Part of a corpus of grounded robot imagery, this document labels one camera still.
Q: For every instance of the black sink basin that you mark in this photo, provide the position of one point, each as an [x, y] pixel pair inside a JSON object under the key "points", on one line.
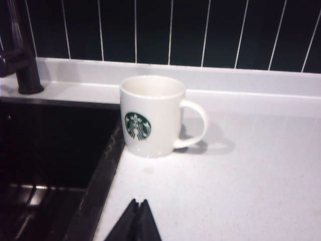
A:
{"points": [[50, 150]]}

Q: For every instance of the white Starbucks logo mug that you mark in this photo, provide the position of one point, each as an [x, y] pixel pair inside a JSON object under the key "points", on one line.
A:
{"points": [[155, 120]]}

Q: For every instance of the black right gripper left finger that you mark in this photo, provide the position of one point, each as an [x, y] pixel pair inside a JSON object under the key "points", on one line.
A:
{"points": [[125, 223]]}

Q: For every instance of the dark metal faucet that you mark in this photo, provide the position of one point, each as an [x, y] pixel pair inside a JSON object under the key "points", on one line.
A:
{"points": [[23, 50]]}

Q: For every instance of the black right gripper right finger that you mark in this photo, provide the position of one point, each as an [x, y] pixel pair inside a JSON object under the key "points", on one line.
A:
{"points": [[149, 223]]}

